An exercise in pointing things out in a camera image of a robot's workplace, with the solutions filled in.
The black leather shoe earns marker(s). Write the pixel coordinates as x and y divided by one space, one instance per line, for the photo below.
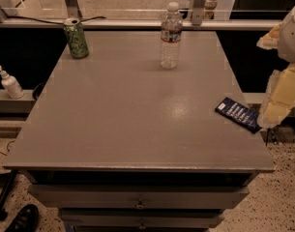
26 220

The upper drawer with knob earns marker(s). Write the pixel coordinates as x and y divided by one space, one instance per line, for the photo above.
138 197

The grey drawer cabinet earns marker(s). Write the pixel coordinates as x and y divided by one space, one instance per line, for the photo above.
117 118

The green soda can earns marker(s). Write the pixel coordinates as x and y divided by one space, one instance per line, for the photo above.
74 32

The drawer with knob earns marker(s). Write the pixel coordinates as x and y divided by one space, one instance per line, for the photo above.
153 218
138 197

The white pump lotion bottle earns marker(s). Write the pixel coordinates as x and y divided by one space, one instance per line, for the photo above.
11 85

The black stand leg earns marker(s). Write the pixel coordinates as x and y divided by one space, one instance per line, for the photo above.
6 184

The lower drawer with knob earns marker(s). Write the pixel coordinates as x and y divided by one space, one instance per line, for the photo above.
153 218

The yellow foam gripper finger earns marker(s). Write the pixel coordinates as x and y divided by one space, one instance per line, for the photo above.
279 98
271 39

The clear plastic water bottle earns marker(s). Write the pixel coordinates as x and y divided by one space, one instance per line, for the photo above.
171 32

